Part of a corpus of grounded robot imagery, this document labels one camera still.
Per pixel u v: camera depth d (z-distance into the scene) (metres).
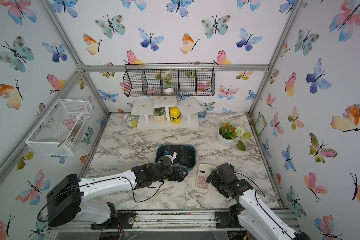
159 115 1.10
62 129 0.74
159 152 0.94
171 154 0.73
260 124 1.10
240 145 0.99
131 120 1.07
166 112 1.08
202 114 1.14
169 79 0.94
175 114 1.06
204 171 0.89
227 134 0.91
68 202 0.41
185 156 0.90
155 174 0.60
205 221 0.75
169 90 0.92
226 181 0.62
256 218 0.49
